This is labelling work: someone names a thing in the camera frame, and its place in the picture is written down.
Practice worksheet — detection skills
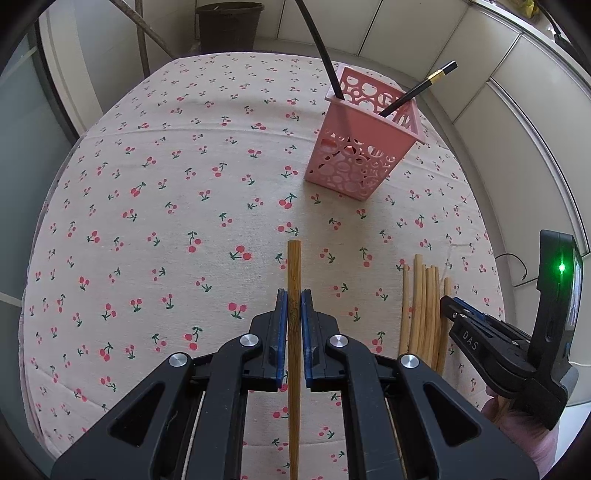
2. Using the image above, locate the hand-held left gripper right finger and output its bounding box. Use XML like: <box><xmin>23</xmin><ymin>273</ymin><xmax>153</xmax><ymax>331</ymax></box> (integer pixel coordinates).
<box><xmin>301</xmin><ymin>289</ymin><xmax>539</xmax><ymax>480</ymax></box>

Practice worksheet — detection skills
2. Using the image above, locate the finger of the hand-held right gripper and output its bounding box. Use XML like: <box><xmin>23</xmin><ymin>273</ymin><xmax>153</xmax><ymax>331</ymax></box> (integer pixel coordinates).
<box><xmin>439</xmin><ymin>295</ymin><xmax>536</xmax><ymax>400</ymax></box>
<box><xmin>452</xmin><ymin>296</ymin><xmax>533</xmax><ymax>345</ymax></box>

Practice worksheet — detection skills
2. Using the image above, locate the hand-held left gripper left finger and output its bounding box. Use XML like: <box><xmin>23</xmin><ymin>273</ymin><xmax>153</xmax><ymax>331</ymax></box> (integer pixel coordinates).
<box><xmin>51</xmin><ymin>288</ymin><xmax>290</xmax><ymax>480</ymax></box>

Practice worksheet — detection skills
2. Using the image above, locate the pile of bamboo chopsticks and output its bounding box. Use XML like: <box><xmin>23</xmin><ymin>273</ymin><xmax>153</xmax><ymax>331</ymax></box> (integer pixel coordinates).
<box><xmin>398</xmin><ymin>254</ymin><xmax>453</xmax><ymax>374</ymax></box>

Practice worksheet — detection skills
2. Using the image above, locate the tapered bamboo chopstick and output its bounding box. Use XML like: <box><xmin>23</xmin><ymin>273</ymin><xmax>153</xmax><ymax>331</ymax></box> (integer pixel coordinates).
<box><xmin>287</xmin><ymin>239</ymin><xmax>304</xmax><ymax>480</ymax></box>

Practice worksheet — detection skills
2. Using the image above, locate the pink perforated utensil holder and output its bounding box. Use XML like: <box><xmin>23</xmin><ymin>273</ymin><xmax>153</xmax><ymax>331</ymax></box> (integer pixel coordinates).
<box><xmin>304</xmin><ymin>65</ymin><xmax>426</xmax><ymax>202</ymax></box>

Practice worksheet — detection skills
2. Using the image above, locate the person's right hand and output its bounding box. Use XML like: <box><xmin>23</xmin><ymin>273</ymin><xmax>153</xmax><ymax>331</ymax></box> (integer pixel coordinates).
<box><xmin>480</xmin><ymin>394</ymin><xmax>561</xmax><ymax>480</ymax></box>

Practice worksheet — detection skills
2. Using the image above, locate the cherry print tablecloth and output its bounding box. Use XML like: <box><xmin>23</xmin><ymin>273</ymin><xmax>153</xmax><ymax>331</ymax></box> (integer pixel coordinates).
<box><xmin>18</xmin><ymin>52</ymin><xmax>506</xmax><ymax>480</ymax></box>

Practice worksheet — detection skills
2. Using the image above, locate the black chopstick gold band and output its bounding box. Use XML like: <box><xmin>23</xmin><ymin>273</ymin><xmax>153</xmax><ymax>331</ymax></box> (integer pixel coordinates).
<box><xmin>379</xmin><ymin>61</ymin><xmax>459</xmax><ymax>118</ymax></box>

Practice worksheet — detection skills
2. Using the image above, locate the plain black chopstick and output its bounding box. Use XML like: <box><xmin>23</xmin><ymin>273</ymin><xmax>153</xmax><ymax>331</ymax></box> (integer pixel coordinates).
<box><xmin>294</xmin><ymin>0</ymin><xmax>345</xmax><ymax>100</ymax></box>

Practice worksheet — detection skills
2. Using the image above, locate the grey mop pole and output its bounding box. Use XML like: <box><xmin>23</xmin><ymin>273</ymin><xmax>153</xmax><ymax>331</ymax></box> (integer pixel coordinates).
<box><xmin>137</xmin><ymin>24</ymin><xmax>152</xmax><ymax>79</ymax></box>

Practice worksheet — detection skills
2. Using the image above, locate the dark brown trash bin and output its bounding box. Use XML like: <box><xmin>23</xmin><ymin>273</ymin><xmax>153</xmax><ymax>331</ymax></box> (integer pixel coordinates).
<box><xmin>195</xmin><ymin>2</ymin><xmax>265</xmax><ymax>53</ymax></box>

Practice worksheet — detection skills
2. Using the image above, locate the glass sliding door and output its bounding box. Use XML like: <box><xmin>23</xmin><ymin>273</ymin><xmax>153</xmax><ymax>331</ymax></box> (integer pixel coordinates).
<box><xmin>0</xmin><ymin>25</ymin><xmax>83</xmax><ymax>319</ymax></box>

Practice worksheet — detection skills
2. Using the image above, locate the rusty metal pole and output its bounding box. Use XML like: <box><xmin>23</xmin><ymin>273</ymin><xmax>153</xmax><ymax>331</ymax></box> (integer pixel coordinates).
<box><xmin>113</xmin><ymin>0</ymin><xmax>179</xmax><ymax>59</ymax></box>

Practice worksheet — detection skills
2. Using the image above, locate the thin black floor cable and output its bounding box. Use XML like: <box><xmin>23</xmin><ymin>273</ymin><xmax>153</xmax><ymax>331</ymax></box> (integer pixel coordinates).
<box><xmin>496</xmin><ymin>252</ymin><xmax>530</xmax><ymax>283</ymax></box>

